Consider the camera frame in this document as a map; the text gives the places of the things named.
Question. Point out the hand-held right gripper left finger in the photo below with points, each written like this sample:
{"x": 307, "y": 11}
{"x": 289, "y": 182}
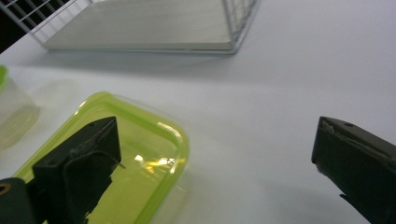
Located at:
{"x": 81, "y": 168}

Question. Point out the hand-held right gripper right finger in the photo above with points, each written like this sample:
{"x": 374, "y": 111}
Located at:
{"x": 358, "y": 165}

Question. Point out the green-lidded clear plastic container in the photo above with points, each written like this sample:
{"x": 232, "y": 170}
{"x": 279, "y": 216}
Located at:
{"x": 146, "y": 149}

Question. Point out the clear plastic food container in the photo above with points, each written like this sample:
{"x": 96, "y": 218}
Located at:
{"x": 14, "y": 115}

